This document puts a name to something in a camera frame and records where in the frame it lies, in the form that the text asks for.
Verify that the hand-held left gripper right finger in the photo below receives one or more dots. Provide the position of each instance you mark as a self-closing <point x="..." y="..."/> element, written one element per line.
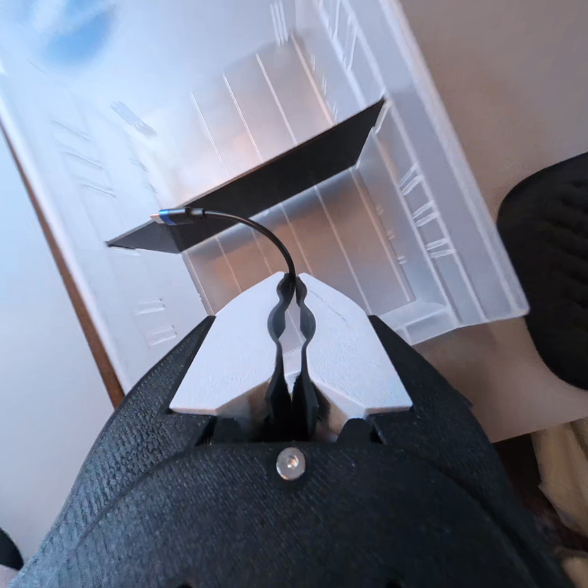
<point x="353" y="358"/>

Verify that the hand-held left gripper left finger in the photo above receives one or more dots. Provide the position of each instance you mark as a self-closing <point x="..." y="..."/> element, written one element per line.
<point x="229" y="358"/>

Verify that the clear plastic bin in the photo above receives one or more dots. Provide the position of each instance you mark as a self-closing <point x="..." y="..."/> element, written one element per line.
<point x="183" y="115"/>

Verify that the black bin divider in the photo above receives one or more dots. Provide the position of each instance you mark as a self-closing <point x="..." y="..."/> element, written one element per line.
<point x="285" y="179"/>

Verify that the black textured round object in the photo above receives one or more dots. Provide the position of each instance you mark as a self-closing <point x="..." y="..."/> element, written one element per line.
<point x="551" y="275"/>

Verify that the beige cloth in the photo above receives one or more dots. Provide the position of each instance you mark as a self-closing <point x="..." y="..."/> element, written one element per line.
<point x="565" y="464"/>

